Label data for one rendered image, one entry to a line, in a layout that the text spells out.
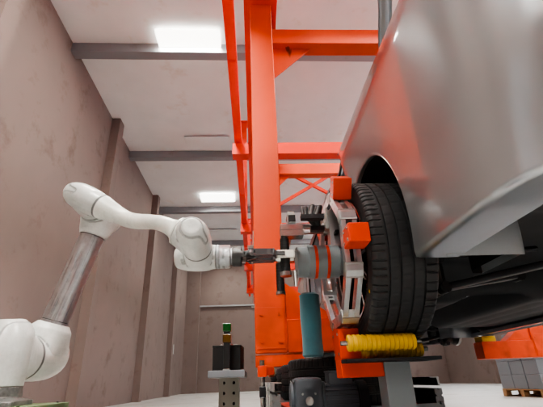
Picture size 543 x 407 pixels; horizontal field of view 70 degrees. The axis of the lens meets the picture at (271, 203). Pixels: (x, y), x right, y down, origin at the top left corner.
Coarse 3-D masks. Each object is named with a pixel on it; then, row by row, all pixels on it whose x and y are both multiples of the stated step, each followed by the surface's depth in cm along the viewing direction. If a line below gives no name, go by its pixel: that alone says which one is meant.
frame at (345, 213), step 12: (324, 204) 175; (336, 204) 152; (348, 204) 152; (348, 216) 144; (324, 240) 186; (348, 252) 138; (360, 252) 138; (348, 264) 136; (360, 264) 136; (348, 276) 136; (360, 276) 136; (324, 288) 182; (348, 288) 138; (360, 288) 138; (324, 300) 179; (336, 300) 177; (348, 300) 139; (336, 312) 173; (348, 312) 143; (336, 324) 154; (348, 324) 144
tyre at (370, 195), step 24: (360, 192) 149; (384, 192) 149; (360, 216) 146; (384, 216) 139; (408, 216) 139; (384, 240) 134; (408, 240) 134; (384, 264) 132; (408, 264) 133; (432, 264) 133; (384, 288) 132; (408, 288) 133; (432, 288) 133; (384, 312) 135; (408, 312) 135; (432, 312) 136
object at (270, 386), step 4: (268, 384) 228; (272, 384) 192; (268, 388) 228; (272, 388) 191; (268, 392) 246; (272, 392) 242; (276, 392) 219; (268, 396) 247; (272, 396) 189; (276, 396) 191; (268, 400) 226; (272, 400) 188; (276, 400) 188; (272, 404) 188; (276, 404) 188; (280, 404) 188
